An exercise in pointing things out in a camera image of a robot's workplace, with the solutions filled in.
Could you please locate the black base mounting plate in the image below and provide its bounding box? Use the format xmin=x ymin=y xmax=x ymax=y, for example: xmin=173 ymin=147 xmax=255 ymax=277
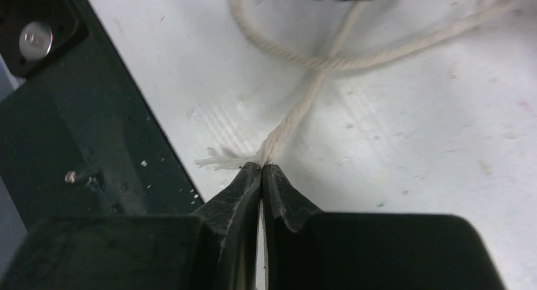
xmin=1 ymin=0 xmax=203 ymax=227

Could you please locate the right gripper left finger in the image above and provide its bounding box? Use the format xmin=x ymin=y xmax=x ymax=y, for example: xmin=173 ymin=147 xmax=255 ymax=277
xmin=1 ymin=163 xmax=262 ymax=289

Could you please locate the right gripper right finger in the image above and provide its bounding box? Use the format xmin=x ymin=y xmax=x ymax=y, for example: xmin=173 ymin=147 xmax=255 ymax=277
xmin=262 ymin=165 xmax=504 ymax=289

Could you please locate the orange patterned pet mattress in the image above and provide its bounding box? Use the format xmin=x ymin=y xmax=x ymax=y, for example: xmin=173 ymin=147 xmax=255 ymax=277
xmin=194 ymin=0 xmax=537 ymax=172

